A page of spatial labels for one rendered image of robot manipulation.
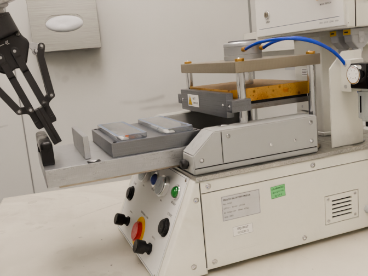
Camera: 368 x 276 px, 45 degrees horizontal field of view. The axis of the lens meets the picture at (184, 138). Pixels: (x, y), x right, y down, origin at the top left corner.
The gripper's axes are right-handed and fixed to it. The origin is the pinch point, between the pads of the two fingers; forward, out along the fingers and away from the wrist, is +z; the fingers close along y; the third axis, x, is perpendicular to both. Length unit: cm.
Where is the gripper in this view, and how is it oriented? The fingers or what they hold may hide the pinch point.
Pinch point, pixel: (47, 125)
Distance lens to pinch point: 85.0
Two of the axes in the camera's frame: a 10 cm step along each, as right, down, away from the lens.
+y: -8.3, 4.9, -2.7
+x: 3.8, 1.3, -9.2
